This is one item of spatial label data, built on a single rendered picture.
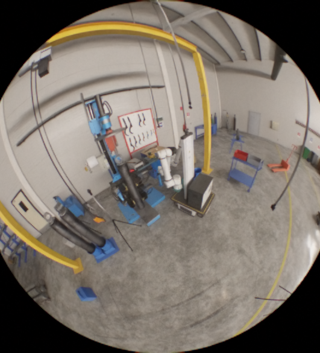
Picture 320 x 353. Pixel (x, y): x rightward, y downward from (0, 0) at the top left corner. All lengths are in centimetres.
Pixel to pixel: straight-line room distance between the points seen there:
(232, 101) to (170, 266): 1173
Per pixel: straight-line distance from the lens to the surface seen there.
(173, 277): 226
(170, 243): 235
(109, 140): 167
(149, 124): 456
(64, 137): 391
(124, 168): 198
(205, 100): 322
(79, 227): 197
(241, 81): 1147
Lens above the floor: 225
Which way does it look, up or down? 36 degrees down
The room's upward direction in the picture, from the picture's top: 13 degrees counter-clockwise
